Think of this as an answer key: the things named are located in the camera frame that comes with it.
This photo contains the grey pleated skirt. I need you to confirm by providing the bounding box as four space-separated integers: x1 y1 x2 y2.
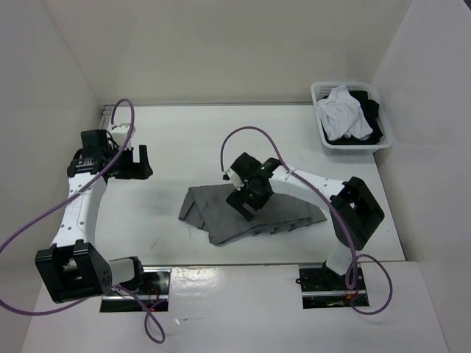
177 184 328 246

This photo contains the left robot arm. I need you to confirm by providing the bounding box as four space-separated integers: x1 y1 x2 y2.
35 124 153 303

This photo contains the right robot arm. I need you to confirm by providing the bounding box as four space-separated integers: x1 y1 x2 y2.
222 152 385 289

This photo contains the white plastic laundry basket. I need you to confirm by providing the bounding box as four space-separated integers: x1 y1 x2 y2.
311 82 393 155

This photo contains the black skirt in basket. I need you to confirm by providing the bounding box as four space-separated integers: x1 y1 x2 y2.
322 90 383 145

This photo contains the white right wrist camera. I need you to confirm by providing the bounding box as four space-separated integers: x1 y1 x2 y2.
223 168 245 191

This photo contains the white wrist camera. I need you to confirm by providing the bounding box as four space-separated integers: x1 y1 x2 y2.
223 168 245 191
110 124 135 149

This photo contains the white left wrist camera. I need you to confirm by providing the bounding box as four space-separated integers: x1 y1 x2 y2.
110 124 135 149

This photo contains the aluminium table edge rail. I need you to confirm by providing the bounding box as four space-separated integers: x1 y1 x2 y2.
58 104 115 267

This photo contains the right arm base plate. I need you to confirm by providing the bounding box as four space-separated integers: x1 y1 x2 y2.
295 264 369 310

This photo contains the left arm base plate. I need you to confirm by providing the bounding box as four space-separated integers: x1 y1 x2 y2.
99 266 171 313

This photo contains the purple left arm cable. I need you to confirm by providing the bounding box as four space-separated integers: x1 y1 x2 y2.
0 98 166 343

